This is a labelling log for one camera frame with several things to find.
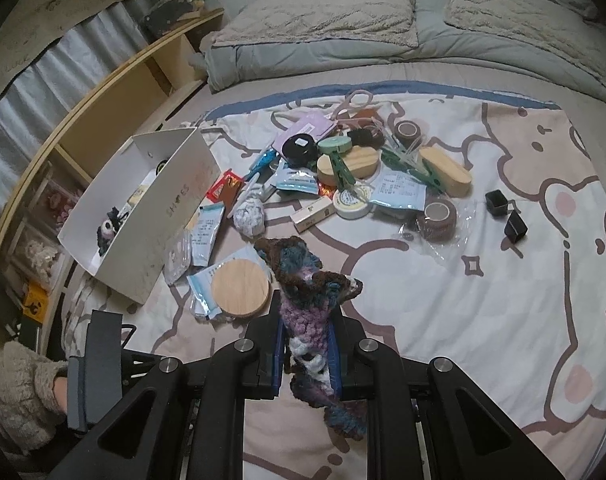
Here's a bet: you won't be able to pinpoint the clear display box red plush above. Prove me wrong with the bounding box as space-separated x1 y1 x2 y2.
32 169 90 242

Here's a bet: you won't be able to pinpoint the clear display box white plush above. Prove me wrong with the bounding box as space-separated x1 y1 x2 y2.
7 224 67 287

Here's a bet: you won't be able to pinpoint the grey curtain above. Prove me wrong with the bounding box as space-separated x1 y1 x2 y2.
0 0 157 242

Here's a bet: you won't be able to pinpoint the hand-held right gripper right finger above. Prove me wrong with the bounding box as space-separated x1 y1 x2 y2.
328 310 566 480

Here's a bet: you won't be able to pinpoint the teal clip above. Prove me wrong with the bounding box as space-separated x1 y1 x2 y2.
249 146 280 172

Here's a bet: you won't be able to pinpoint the white crochet ball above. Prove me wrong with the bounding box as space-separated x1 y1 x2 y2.
232 194 266 238

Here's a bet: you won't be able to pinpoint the black round jar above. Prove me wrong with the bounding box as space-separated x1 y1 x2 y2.
282 134 318 167

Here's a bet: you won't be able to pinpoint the yellow sign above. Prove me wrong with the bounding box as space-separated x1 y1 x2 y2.
22 281 52 329

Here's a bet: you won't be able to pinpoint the wooden shelf unit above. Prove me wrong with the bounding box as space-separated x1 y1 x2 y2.
0 7 227 342

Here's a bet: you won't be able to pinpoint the brown washi tape roll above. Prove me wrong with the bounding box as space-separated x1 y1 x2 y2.
393 120 424 144
422 199 458 242

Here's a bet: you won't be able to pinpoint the blue white mask packet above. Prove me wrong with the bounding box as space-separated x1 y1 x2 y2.
184 264 225 322
189 202 227 268
274 166 319 194

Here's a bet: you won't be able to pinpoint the multicolour crochet scrunchie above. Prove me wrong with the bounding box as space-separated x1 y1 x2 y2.
253 234 370 442

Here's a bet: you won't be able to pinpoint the person's left forearm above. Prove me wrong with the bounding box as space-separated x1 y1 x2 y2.
0 341 70 457

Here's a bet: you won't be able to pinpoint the clear plastic nail case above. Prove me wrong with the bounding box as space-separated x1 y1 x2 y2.
162 231 192 287

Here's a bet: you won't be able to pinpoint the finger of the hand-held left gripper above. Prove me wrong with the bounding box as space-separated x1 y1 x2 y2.
118 348 165 392

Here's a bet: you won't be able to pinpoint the dark crochet doll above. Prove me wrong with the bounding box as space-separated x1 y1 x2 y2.
96 206 130 257

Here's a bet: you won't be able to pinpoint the black bag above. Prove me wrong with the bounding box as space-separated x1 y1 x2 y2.
142 1 195 39

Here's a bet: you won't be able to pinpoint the white cardboard box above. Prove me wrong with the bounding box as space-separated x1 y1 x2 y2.
56 127 222 306

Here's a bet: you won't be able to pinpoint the printed blanket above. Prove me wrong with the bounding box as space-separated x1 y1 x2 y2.
63 87 606 480

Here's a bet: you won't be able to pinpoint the wooden oval box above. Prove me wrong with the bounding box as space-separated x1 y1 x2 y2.
316 145 382 180
417 145 473 197

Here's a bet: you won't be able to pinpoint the white tape roll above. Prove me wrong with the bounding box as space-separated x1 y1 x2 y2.
332 182 375 220

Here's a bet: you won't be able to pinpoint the green clothes clip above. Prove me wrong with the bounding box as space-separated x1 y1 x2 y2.
327 151 357 189
408 157 447 194
380 146 426 178

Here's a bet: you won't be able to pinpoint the pink scissors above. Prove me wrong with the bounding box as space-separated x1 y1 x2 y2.
339 89 380 122

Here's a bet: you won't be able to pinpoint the brown leather piece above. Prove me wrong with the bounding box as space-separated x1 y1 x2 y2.
218 180 242 207

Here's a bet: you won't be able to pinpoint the beige printed valance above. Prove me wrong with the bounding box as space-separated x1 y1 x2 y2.
0 0 160 98

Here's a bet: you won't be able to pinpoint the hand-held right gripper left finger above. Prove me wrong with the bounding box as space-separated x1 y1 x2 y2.
48 290 287 480

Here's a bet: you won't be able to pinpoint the beige textured pillow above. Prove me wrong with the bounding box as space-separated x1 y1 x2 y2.
437 0 604 77
214 0 420 49

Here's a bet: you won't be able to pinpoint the round wooden lid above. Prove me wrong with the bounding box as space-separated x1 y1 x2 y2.
211 258 272 319

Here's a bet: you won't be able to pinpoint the white printed packet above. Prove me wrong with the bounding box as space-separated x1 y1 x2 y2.
367 169 429 212

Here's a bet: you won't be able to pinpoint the black binder clips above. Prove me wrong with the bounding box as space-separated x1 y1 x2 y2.
503 209 528 244

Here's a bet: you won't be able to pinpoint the small black cup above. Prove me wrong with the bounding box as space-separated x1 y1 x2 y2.
484 189 508 218

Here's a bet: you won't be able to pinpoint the beige small box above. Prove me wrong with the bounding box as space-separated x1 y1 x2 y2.
289 195 333 234

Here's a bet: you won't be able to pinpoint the white pen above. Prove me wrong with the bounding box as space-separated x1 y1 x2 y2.
227 169 265 219

